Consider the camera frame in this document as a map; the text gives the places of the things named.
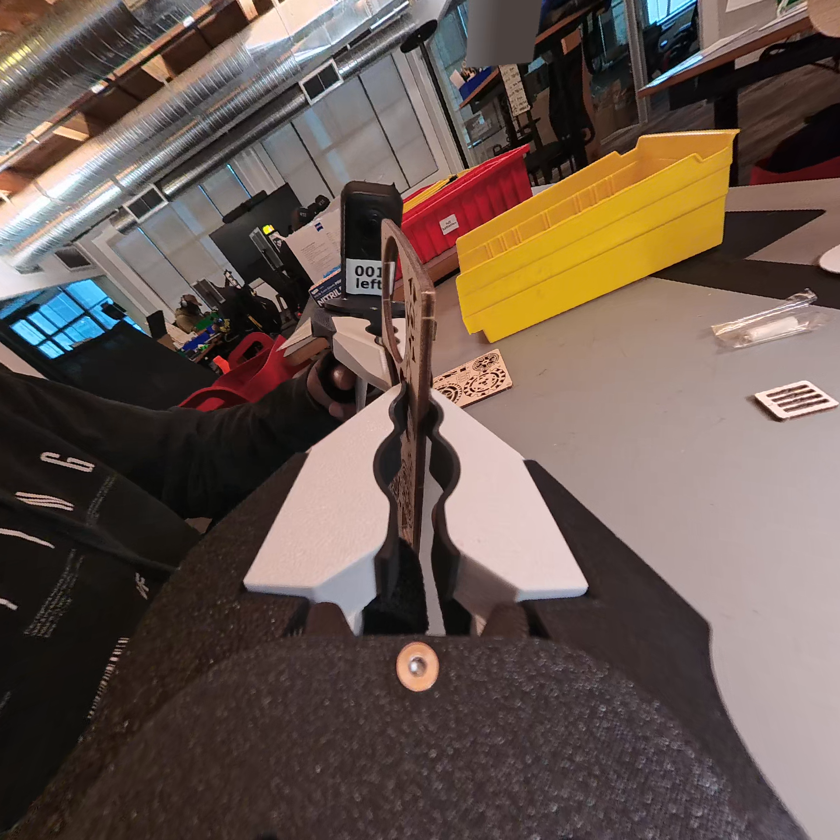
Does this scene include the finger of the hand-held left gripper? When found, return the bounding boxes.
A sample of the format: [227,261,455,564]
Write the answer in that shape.
[331,317,396,403]

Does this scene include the large black screen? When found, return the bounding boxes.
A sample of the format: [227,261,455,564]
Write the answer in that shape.
[209,182,317,280]

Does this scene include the small slotted wooden frame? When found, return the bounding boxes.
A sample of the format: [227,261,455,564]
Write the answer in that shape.
[753,379,840,422]

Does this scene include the clear plastic bag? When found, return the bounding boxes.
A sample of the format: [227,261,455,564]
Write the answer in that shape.
[710,289,829,350]

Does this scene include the blue glove box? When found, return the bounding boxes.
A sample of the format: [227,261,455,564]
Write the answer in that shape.
[307,261,350,311]

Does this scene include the black desk mat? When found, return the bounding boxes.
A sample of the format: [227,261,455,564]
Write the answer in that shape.
[648,207,840,311]

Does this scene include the person's left forearm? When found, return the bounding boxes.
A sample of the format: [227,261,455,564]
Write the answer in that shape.
[0,367,343,521]

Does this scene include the silver ceiling duct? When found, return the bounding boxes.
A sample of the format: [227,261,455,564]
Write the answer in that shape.
[0,0,371,273]

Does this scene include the background wooden desk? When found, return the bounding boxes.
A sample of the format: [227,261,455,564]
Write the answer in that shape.
[638,10,840,186]

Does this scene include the yellow plastic bin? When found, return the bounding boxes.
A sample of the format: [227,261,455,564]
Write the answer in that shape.
[455,129,742,344]

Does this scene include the wooden parts board round holes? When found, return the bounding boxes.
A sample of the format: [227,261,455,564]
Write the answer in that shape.
[379,218,439,555]

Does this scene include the red plastic chair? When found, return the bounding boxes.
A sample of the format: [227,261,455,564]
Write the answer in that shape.
[177,331,298,412]

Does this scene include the small wooden gear board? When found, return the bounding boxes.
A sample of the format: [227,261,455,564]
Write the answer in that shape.
[431,348,515,410]

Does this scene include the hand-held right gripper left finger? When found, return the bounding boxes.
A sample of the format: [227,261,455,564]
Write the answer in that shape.
[243,386,409,635]

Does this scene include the white wax block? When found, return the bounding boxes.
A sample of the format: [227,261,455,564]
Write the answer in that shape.
[734,317,807,347]

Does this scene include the red storage bins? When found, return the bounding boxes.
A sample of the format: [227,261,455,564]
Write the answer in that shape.
[395,144,534,265]

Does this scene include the person's black printed hoodie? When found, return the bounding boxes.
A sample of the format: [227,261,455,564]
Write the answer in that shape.
[0,367,206,824]

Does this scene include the person's left hand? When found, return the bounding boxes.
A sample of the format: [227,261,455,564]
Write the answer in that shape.
[307,351,370,422]

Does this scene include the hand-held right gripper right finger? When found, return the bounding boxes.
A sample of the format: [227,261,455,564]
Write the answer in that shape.
[423,394,589,635]

